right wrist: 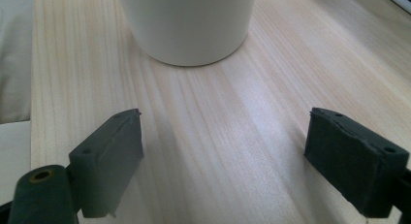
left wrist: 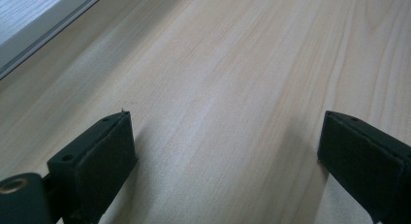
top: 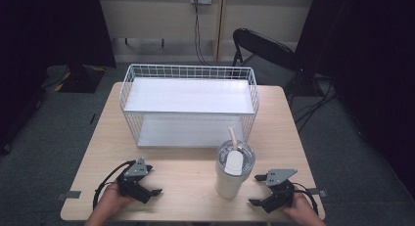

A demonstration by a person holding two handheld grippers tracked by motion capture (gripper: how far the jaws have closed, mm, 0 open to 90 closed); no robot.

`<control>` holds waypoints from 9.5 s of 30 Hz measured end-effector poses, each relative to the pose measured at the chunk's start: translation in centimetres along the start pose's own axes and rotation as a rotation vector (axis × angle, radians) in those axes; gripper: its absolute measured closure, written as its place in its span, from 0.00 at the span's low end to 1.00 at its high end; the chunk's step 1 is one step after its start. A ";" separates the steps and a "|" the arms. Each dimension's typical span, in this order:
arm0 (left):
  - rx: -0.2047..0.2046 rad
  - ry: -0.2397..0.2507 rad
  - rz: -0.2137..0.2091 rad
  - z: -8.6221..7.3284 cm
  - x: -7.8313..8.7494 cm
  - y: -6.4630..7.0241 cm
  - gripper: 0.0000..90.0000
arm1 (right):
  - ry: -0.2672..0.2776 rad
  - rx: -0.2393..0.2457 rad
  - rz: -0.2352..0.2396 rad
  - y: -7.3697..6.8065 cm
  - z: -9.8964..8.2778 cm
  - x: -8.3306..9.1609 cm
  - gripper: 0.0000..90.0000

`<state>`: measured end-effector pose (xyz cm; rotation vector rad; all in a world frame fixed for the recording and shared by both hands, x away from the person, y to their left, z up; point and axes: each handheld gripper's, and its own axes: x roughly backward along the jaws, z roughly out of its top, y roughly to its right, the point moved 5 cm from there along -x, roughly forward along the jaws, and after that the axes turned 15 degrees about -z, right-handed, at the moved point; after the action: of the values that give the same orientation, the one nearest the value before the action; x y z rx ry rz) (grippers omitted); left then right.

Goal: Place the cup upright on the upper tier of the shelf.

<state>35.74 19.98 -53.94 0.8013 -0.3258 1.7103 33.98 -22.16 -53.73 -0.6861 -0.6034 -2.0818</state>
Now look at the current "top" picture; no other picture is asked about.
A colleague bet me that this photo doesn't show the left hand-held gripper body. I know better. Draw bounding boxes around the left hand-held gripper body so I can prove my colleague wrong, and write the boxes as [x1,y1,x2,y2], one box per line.
[116,157,150,203]

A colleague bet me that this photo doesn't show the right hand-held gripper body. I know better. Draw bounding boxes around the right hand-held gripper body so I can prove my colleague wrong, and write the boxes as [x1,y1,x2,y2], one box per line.
[261,168,299,214]

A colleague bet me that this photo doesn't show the cream tumbler cup with lid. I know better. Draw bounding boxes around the cream tumbler cup with lid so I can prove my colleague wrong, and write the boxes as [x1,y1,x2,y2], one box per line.
[214,139,256,201]

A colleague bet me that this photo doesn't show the white wire shelf rack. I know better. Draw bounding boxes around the white wire shelf rack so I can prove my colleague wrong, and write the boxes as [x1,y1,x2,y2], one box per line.
[118,63,260,150]

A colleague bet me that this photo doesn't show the person's right hand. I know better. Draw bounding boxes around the person's right hand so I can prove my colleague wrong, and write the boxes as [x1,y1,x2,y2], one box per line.
[281,192,320,221]

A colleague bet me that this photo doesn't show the person's left hand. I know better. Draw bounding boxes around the person's left hand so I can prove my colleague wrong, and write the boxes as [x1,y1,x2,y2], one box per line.
[97,181,135,218]

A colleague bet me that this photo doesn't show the grey tape strip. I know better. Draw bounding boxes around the grey tape strip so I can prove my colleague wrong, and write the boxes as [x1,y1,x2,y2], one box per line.
[55,190,82,202]
[307,187,328,199]

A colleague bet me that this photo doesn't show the beige drinking straw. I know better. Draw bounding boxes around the beige drinking straw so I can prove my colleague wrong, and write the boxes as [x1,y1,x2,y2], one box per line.
[227,127,239,152]

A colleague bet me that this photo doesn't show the black stand base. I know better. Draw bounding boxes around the black stand base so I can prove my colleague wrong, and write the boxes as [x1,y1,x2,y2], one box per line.
[41,64,108,94]

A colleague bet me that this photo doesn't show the black folding chair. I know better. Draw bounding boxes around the black folding chair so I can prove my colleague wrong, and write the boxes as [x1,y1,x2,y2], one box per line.
[231,27,315,97]

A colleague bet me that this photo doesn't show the black curtain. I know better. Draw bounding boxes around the black curtain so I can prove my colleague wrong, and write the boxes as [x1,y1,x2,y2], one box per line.
[0,0,117,156]
[294,0,415,191]

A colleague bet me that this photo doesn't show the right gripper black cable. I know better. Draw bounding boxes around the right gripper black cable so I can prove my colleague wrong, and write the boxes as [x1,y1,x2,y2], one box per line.
[291,182,319,215]

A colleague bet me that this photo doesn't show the black floor cables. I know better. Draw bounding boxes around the black floor cables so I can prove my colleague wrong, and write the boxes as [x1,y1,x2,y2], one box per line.
[289,78,339,133]

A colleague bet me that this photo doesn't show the black wall power cable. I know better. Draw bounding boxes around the black wall power cable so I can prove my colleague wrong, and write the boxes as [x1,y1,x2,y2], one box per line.
[194,0,211,68]

